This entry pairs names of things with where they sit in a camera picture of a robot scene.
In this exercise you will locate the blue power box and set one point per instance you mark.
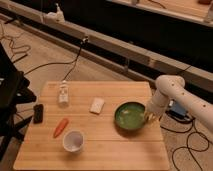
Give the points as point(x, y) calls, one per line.
point(175, 109)

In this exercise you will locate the white clamp on rail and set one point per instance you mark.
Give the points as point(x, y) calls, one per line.
point(57, 16)

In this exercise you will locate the white sponge block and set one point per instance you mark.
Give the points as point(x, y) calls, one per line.
point(97, 105)

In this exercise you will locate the orange carrot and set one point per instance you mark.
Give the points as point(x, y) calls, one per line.
point(60, 127)

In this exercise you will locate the black chair frame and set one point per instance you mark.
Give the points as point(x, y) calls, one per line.
point(13, 90)

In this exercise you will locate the green ceramic bowl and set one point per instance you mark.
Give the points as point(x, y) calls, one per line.
point(129, 116)

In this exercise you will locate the small clear bottle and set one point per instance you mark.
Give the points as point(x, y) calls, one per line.
point(63, 97)

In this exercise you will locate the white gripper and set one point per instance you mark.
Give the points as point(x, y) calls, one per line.
point(155, 107)

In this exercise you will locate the black rectangular block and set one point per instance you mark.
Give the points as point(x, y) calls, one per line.
point(38, 113)

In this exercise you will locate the white plastic cup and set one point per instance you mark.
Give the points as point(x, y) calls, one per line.
point(73, 141)

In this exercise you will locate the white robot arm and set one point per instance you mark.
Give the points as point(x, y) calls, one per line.
point(171, 87)

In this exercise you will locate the long metal rail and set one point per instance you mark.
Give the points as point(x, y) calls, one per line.
point(154, 60)

